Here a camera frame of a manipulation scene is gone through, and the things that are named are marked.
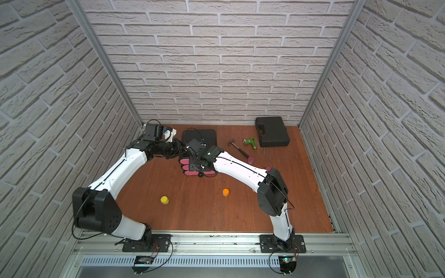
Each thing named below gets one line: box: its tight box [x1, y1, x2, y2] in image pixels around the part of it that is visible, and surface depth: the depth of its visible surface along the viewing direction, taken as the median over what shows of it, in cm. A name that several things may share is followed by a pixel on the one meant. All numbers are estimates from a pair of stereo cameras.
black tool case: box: [254, 116, 291, 148], surface depth 116 cm
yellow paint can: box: [159, 195, 170, 206], surface depth 86 cm
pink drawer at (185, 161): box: [179, 158, 190, 166], surface depth 85 cm
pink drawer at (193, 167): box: [182, 163, 203, 171], surface depth 74 cm
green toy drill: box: [242, 136, 257, 152], surface depth 109 cm
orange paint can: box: [222, 188, 230, 198], surface depth 89 cm
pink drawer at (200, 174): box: [183, 170, 217, 178], surface depth 94 cm
